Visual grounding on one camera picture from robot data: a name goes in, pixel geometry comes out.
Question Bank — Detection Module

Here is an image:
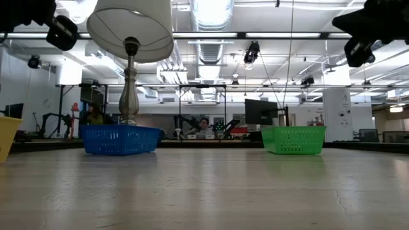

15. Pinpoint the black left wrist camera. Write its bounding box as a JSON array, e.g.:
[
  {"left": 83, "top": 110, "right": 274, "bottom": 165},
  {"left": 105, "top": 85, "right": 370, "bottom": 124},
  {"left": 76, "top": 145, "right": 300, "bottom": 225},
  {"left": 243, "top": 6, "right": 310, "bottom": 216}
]
[{"left": 46, "top": 15, "right": 79, "bottom": 52}]

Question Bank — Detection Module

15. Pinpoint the black computer monitor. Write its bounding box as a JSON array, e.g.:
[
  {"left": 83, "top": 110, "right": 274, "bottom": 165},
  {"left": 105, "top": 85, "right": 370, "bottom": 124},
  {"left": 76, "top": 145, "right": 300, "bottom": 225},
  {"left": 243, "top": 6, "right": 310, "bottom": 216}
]
[{"left": 244, "top": 98, "right": 279, "bottom": 127}]

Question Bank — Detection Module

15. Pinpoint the yellow plastic basket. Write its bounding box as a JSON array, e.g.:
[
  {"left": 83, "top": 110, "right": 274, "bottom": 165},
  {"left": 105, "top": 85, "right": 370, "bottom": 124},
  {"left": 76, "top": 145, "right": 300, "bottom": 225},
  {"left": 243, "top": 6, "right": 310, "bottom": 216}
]
[{"left": 0, "top": 116, "right": 24, "bottom": 164}]

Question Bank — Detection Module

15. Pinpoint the person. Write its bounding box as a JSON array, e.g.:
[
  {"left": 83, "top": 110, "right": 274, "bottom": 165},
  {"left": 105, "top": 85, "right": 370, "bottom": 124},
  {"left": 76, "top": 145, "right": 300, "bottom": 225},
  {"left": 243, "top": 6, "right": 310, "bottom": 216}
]
[
  {"left": 83, "top": 102, "right": 105, "bottom": 126},
  {"left": 184, "top": 117, "right": 215, "bottom": 137}
]

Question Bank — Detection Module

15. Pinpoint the small dark monitor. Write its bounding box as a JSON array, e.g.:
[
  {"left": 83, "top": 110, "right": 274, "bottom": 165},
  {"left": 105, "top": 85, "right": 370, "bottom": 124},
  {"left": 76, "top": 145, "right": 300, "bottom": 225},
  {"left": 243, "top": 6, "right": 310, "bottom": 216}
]
[{"left": 0, "top": 102, "right": 24, "bottom": 119}]

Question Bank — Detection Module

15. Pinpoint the grey office chair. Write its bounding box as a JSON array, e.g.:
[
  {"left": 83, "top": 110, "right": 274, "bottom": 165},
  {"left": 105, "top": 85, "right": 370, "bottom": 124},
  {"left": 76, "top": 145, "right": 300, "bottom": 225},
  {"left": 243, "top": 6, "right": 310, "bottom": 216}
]
[{"left": 358, "top": 128, "right": 380, "bottom": 143}]

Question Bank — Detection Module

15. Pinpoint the blue plastic basket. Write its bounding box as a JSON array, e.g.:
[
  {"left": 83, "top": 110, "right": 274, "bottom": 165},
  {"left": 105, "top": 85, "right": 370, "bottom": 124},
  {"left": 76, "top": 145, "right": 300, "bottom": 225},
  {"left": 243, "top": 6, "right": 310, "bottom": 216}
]
[{"left": 79, "top": 123, "right": 162, "bottom": 157}]

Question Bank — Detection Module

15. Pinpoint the red stand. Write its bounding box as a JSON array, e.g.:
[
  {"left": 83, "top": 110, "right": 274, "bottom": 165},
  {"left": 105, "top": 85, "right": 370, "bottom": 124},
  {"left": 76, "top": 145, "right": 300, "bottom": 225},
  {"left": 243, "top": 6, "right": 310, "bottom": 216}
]
[{"left": 70, "top": 102, "right": 80, "bottom": 139}]

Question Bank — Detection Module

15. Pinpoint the white pillar with signs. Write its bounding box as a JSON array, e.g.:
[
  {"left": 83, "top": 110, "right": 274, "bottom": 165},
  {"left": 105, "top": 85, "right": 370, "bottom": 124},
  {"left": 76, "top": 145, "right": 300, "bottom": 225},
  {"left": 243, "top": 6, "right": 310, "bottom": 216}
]
[{"left": 322, "top": 88, "right": 354, "bottom": 143}]

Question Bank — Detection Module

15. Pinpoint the silver table lamp white shade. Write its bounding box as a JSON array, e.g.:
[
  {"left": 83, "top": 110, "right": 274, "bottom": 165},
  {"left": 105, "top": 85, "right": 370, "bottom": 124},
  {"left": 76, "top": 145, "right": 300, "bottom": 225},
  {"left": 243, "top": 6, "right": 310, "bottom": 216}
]
[{"left": 86, "top": 0, "right": 175, "bottom": 126}]

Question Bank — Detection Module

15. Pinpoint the green plastic basket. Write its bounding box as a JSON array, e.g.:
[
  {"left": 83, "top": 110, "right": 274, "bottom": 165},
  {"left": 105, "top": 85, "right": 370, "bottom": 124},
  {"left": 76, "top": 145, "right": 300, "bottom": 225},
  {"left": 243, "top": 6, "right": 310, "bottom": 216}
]
[{"left": 261, "top": 125, "right": 327, "bottom": 156}]

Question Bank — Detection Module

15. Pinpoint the thin hanging black cable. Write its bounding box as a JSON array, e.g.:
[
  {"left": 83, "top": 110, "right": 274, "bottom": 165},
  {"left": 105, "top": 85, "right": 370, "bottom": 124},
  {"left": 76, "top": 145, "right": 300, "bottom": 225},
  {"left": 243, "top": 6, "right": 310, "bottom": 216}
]
[{"left": 281, "top": 0, "right": 295, "bottom": 109}]

